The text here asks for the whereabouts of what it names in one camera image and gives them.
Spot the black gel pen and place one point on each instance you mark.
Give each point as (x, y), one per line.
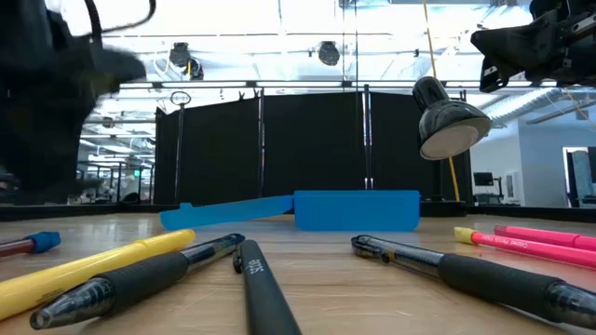
(139, 277)
(493, 281)

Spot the black background workstation frame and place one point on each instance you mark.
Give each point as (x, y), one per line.
(118, 183)

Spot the silver vertical pole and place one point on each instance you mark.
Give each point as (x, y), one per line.
(368, 139)

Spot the pink highlighter with yellow cap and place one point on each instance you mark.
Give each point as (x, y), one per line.
(526, 246)

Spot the small black monitor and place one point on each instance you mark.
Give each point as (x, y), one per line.
(483, 179)

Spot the matte black printed pen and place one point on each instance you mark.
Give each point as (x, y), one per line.
(265, 293)

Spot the blue plastic supply box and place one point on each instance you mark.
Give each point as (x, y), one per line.
(358, 211)

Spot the door with patterned glass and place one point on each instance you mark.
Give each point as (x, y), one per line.
(582, 177)

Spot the black partition panel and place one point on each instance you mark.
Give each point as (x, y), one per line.
(312, 139)
(214, 149)
(396, 139)

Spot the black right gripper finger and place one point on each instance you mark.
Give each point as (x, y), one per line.
(500, 78)
(521, 42)

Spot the red pen with blue cap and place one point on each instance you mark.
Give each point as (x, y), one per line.
(44, 242)

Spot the black overhead camera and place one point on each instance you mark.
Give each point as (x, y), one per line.
(329, 53)
(180, 55)

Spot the overhead frame bar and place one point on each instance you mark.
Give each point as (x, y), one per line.
(298, 84)

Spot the black desk lamp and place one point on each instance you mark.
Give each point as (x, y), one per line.
(442, 121)

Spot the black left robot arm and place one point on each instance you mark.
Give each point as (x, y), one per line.
(32, 149)

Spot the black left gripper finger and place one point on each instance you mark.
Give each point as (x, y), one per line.
(121, 70)

